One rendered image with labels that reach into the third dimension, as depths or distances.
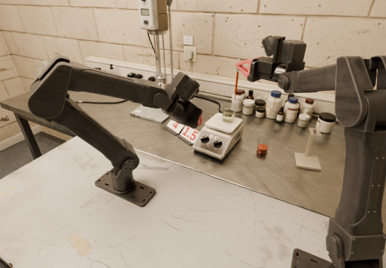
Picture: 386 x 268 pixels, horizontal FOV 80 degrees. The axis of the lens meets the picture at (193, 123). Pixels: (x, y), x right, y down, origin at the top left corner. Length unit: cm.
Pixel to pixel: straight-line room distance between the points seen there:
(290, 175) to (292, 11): 74
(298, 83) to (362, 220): 33
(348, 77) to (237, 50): 90
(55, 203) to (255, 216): 58
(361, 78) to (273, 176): 47
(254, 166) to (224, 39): 74
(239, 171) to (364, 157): 44
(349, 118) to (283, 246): 36
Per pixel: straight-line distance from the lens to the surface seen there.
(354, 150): 50
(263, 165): 87
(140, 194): 74
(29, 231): 79
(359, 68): 48
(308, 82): 62
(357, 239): 55
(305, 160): 94
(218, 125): 90
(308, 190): 83
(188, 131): 98
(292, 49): 71
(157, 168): 83
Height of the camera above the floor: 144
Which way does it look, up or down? 30 degrees down
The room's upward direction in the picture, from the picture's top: straight up
